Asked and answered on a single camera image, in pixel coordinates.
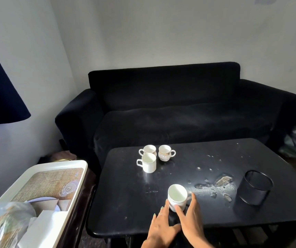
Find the person's left hand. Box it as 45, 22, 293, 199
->
147, 199, 182, 242

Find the person's right hand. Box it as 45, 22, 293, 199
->
175, 193, 205, 243

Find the white cup with green rim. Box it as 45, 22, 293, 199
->
168, 184, 193, 213

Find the person's left forearm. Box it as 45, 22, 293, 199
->
141, 238, 165, 248

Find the person's right forearm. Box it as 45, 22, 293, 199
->
189, 235, 214, 248

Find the black coffee table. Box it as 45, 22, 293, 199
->
86, 138, 296, 248

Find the plain white cup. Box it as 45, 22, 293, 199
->
137, 153, 157, 174
139, 145, 157, 156

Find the white cup with gold pattern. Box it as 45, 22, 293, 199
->
158, 145, 176, 162

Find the black mesh cylinder holder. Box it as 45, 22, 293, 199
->
237, 170, 274, 206

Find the dark wooden side table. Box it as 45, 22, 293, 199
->
56, 166, 98, 248

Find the black sofa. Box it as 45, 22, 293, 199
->
55, 61, 296, 176

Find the pink cloth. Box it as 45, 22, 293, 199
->
38, 151, 77, 163

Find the white paper napkin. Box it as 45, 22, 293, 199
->
18, 210, 68, 248

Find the white tray with printed picture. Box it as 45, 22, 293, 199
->
0, 160, 88, 248

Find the clear plastic bag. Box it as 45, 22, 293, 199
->
0, 201, 36, 248

